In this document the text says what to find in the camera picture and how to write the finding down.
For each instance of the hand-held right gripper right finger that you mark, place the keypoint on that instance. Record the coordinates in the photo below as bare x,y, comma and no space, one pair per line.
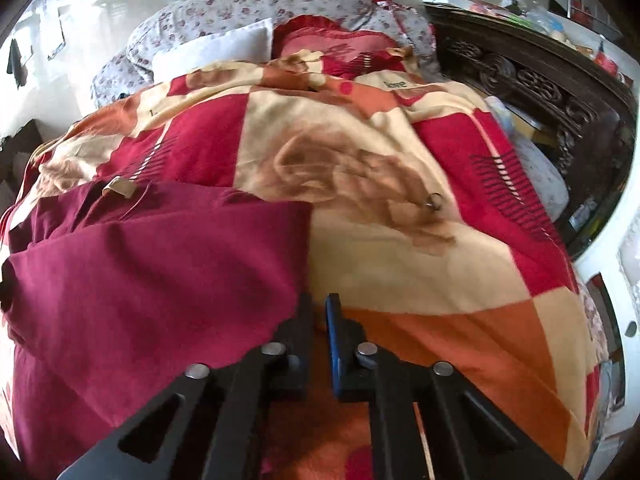
332,342

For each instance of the pile of shelf clutter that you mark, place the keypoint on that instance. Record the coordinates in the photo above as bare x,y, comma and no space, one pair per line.
530,17

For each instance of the grey floral quilt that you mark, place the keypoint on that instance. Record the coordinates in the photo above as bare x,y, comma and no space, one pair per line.
225,5

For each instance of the white floral pillow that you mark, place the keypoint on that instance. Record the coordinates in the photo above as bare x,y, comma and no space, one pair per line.
542,180

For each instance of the maroon garment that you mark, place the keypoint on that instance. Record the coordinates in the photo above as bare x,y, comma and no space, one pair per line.
165,270

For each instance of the dark hanging garment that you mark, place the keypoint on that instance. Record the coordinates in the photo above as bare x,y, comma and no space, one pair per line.
15,62

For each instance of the red orange printed blanket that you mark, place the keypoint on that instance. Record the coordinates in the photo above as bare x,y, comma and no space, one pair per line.
380,260

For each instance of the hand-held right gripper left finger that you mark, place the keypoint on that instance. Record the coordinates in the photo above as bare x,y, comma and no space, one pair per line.
301,332

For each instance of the dark wooden cabinet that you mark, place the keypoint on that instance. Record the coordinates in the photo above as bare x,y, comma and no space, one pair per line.
20,150

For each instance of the carved dark wooden headboard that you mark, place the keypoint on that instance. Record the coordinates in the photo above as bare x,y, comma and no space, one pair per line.
540,85

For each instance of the wall calendar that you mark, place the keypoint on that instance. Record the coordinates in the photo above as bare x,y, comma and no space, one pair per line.
56,30

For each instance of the red ruffled pillow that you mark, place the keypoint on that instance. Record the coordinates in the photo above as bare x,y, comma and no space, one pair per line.
325,42

